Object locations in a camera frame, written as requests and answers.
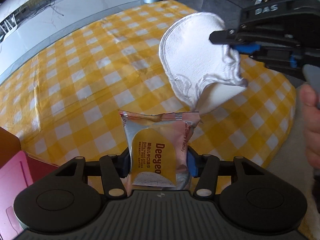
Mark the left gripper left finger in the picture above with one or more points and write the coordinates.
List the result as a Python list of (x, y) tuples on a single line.
[(114, 168)]

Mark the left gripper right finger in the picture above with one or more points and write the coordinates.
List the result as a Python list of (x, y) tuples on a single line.
[(206, 168)]

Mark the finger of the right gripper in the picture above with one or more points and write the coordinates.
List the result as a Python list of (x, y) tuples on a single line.
[(281, 59), (228, 37)]

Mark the white round cloth pad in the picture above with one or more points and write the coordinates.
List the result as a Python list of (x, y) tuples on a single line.
[(202, 75)]

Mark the wet wipes packet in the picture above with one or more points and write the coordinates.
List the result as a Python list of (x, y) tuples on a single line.
[(158, 146)]

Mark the person's right hand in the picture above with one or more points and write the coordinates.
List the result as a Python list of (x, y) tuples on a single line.
[(310, 100)]

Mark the yellow checkered tablecloth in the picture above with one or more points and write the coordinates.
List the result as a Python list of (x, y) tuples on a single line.
[(64, 102)]

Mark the white marble tv bench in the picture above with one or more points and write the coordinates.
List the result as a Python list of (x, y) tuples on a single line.
[(59, 19)]

